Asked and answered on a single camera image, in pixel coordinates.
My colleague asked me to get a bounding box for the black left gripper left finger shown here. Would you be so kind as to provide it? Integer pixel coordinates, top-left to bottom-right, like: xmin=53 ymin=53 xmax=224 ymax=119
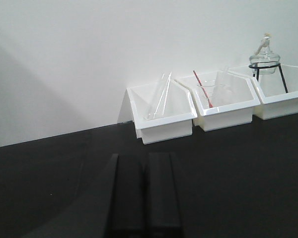
xmin=104 ymin=154 xmax=146 ymax=238

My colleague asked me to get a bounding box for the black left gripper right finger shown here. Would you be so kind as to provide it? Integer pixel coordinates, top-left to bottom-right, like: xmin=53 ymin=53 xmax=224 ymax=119
xmin=145 ymin=153 xmax=183 ymax=238

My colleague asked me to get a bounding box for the clear glass beaker in bin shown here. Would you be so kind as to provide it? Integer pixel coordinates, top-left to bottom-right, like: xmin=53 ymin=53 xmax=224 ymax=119
xmin=197 ymin=80 xmax=225 ymax=108

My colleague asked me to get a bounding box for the left white plastic bin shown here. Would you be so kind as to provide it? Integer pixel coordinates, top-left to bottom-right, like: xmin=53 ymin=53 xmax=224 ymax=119
xmin=124 ymin=80 xmax=197 ymax=144

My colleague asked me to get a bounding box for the white plastic bin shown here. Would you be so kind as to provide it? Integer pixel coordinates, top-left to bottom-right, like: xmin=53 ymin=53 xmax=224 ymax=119
xmin=124 ymin=80 xmax=197 ymax=144
xmin=228 ymin=64 xmax=298 ymax=119
xmin=176 ymin=70 xmax=260 ymax=131

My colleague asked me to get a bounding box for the glass test tubes bundle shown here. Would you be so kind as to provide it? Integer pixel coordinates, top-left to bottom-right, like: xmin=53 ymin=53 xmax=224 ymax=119
xmin=145 ymin=72 xmax=172 ymax=120

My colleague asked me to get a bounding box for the red glass thermometer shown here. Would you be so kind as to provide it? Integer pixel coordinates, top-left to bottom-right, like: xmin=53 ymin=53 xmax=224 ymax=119
xmin=193 ymin=70 xmax=213 ymax=108

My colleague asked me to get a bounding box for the middle white plastic bin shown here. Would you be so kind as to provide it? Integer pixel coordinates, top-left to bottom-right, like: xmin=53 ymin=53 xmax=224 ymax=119
xmin=176 ymin=70 xmax=260 ymax=131

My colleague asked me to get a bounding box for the right white plastic bin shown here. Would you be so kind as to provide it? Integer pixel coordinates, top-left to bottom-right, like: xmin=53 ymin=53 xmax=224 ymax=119
xmin=228 ymin=64 xmax=298 ymax=119

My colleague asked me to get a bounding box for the glass alcohol lamp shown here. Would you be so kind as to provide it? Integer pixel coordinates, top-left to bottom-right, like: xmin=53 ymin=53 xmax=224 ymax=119
xmin=249 ymin=33 xmax=281 ymax=75

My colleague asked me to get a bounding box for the black wire tripod stand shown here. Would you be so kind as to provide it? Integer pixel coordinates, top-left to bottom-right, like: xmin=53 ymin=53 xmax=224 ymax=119
xmin=248 ymin=61 xmax=289 ymax=93

